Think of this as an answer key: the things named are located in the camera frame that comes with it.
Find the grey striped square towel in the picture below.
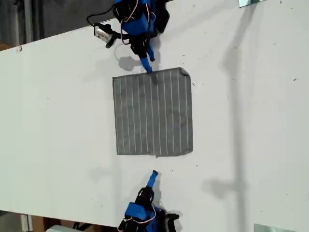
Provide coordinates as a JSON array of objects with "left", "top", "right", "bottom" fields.
[{"left": 112, "top": 67, "right": 194, "bottom": 158}]

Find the pale grey container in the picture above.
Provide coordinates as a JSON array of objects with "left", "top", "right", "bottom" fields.
[{"left": 46, "top": 224, "right": 80, "bottom": 232}]

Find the brown cardboard box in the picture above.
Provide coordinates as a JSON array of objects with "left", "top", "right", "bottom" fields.
[{"left": 31, "top": 216, "right": 73, "bottom": 232}]

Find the short black camera stalk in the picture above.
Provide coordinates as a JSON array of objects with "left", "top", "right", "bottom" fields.
[{"left": 112, "top": 32, "right": 132, "bottom": 41}]

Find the black silver camera box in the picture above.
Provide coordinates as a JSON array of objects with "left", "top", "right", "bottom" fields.
[{"left": 93, "top": 23, "right": 121, "bottom": 49}]

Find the black camera cable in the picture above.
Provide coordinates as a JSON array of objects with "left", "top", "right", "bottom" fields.
[{"left": 86, "top": 4, "right": 116, "bottom": 27}]

